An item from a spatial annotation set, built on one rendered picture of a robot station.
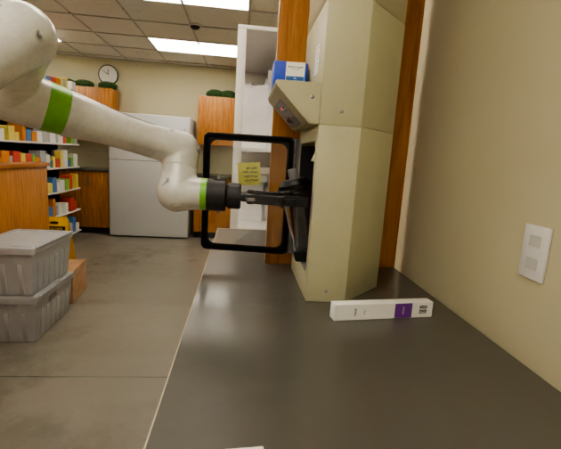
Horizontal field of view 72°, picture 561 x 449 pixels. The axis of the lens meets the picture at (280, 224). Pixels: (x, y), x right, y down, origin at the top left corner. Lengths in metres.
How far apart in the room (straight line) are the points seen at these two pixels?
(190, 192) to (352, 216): 0.45
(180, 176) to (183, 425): 0.68
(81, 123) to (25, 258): 1.97
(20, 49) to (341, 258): 0.83
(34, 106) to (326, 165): 0.68
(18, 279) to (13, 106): 2.08
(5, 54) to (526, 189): 1.05
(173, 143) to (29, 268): 1.99
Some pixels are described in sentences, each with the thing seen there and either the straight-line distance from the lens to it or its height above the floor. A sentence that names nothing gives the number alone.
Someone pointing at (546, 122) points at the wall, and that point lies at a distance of 0.99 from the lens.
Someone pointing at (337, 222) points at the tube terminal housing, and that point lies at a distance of 1.04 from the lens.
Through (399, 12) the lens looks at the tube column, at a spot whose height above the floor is 1.73.
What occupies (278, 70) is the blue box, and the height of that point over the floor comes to 1.57.
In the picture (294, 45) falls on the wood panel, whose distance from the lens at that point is 1.42.
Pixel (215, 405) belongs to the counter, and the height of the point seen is 0.94.
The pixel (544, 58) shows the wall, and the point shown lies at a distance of 1.04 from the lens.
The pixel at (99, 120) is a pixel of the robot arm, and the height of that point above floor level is 1.38.
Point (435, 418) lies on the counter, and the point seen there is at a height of 0.94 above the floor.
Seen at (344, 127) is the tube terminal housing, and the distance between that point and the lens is 1.03.
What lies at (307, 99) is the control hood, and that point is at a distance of 1.02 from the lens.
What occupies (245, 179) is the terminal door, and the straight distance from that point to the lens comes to 1.32.
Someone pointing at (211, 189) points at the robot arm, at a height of 1.22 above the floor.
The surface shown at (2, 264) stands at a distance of 3.03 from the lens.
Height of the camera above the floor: 1.32
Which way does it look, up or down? 10 degrees down
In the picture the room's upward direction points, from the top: 4 degrees clockwise
